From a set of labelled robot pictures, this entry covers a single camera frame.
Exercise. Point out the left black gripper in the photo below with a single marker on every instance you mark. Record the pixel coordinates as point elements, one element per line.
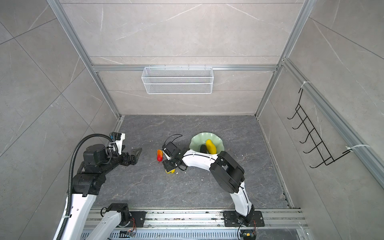
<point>132,160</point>

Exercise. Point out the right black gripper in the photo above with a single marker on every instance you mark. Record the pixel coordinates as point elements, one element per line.
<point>167,166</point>

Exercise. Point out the yellow fake bell pepper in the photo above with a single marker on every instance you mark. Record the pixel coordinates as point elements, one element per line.
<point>170,171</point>

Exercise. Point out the yellow fake mango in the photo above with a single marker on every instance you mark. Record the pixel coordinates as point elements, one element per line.
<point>211,148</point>

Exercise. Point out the dark fake avocado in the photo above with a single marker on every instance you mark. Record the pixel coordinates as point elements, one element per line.
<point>203,149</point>

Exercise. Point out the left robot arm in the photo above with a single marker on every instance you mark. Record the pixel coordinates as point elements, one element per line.
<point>83,188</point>

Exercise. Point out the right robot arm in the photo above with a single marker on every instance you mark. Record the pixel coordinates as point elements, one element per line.
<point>226,171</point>

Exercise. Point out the red-yellow fake fruit left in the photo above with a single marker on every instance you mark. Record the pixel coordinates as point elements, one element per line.
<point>160,155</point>

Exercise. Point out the light green wavy fruit bowl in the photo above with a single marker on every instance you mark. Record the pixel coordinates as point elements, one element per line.
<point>201,138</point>

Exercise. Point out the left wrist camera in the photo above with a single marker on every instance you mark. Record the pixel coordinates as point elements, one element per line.
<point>117,142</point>

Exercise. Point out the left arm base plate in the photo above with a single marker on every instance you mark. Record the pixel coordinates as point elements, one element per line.
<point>137,217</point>

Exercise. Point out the aluminium mounting rail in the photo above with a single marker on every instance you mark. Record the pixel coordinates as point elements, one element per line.
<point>204,219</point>

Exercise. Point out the white wire mesh basket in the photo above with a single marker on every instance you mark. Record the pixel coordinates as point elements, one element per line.
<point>178,80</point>

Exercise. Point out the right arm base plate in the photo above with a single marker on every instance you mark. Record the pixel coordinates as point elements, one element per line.
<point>253,219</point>

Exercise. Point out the black wire hook rack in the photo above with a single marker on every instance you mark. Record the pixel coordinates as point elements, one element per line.
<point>313,136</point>

